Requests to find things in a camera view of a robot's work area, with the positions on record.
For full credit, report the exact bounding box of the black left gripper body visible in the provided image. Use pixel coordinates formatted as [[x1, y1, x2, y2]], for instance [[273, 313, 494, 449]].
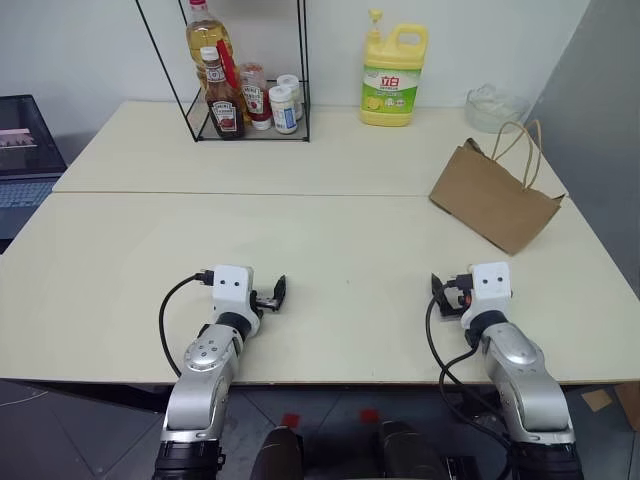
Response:
[[248, 288, 276, 312]]

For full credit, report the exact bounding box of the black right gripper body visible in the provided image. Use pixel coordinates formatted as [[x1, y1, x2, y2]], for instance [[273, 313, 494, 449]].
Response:
[[441, 285, 472, 318]]

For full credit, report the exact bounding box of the brown paper bag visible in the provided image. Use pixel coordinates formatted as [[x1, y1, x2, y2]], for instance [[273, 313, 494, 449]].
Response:
[[428, 119, 570, 258]]

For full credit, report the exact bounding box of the dark rounded shape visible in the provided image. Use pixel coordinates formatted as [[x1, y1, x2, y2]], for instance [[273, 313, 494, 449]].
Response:
[[376, 419, 442, 480], [249, 426, 307, 480]]

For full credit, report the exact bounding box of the brown cardboard piece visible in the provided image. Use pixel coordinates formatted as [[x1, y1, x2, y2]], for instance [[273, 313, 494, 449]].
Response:
[[613, 382, 640, 432], [580, 388, 614, 413]]

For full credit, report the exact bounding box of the white seasoning jar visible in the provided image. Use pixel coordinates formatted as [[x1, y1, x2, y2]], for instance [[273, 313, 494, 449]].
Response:
[[275, 73, 305, 122], [268, 85, 301, 136]]

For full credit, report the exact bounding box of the glass ketchup bottle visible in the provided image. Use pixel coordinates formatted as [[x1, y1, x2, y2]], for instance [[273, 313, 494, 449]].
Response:
[[199, 46, 247, 141]]

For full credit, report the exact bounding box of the clear glass bowl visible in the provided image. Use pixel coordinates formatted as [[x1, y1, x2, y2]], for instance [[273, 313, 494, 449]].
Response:
[[465, 82, 531, 134]]

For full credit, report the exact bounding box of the red squeeze ketchup bottle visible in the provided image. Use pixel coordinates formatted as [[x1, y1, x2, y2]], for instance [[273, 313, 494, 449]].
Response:
[[238, 62, 274, 132]]

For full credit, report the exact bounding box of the yellow detergent bottle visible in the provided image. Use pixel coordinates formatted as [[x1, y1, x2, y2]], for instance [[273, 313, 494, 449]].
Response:
[[358, 7, 430, 128]]

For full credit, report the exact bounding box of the cooking oil bottle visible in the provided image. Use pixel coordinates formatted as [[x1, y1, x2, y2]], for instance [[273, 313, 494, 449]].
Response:
[[185, 0, 242, 96]]

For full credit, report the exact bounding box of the dark laptop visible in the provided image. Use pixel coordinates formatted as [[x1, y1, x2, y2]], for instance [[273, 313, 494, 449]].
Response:
[[0, 93, 69, 242]]

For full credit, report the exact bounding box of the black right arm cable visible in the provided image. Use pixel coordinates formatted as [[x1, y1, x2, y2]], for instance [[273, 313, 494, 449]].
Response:
[[424, 272, 512, 454]]

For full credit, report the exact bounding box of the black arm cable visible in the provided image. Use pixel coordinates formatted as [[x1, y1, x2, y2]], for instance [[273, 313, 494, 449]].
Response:
[[158, 269, 217, 379], [424, 272, 512, 454]]

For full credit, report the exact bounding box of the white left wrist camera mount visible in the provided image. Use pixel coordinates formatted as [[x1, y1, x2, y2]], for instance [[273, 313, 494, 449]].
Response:
[[209, 264, 264, 342]]

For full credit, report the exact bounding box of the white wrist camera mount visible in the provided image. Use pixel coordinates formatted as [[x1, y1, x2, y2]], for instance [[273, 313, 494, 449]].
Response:
[[209, 264, 264, 342], [459, 261, 513, 330]]

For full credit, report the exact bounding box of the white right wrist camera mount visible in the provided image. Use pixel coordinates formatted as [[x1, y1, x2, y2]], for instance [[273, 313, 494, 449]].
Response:
[[459, 261, 513, 330]]

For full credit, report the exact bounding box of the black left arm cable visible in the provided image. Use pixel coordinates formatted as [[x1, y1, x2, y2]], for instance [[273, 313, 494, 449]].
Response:
[[158, 269, 217, 379]]

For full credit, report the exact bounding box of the black wire rack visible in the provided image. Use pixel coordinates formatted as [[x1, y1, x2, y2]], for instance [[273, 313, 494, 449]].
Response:
[[134, 0, 313, 144]]

